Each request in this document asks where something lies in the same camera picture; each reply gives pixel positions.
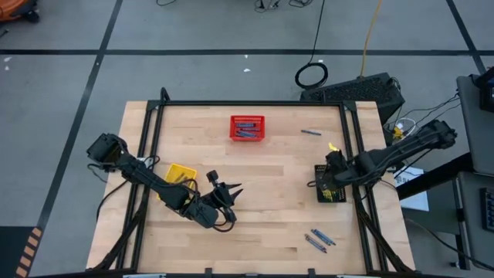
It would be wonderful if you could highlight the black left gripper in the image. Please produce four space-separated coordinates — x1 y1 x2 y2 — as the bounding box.
207 169 245 224

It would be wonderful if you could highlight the black plastic basket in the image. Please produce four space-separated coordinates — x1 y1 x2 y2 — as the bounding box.
314 164 347 204

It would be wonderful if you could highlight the yellow plastic basket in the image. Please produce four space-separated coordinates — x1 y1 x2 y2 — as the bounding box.
156 162 198 202

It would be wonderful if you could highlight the red plastic basket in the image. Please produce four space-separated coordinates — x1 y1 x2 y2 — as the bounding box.
229 114 266 143

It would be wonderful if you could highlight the black computer case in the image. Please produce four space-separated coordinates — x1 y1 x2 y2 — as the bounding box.
299 72 406 125

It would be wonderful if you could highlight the white paper sheet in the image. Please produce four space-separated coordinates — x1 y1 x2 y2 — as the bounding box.
392 164 431 212

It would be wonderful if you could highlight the black stand beam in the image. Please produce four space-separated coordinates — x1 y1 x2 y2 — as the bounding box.
396 152 476 201

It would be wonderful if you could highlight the grey metal cart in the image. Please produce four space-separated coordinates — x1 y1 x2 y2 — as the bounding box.
453 74 494 271

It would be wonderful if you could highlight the black device box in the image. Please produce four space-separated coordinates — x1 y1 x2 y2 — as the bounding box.
474 66 494 114

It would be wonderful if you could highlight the black orange striped mat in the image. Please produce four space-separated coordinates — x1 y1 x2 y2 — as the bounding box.
0 225 44 278

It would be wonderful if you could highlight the orange wheeled cart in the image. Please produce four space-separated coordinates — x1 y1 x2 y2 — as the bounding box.
0 0 42 23

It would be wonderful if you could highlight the white cable bundle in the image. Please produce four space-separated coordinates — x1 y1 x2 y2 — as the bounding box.
385 117 418 142

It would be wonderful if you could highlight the black aluminium table frame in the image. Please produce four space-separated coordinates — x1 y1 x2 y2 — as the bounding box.
89 86 414 277

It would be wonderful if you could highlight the black coiled cable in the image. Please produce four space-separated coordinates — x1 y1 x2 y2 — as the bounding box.
294 0 330 91

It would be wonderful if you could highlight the yellow floor cable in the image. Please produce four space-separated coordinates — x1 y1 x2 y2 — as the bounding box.
359 0 384 77

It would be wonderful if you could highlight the black floor cable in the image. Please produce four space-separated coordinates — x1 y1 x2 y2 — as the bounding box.
403 216 494 271

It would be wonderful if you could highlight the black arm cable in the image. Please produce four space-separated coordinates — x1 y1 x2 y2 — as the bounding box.
95 179 134 222

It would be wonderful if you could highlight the black cable cluster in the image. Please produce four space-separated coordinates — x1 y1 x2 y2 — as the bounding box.
253 0 314 11

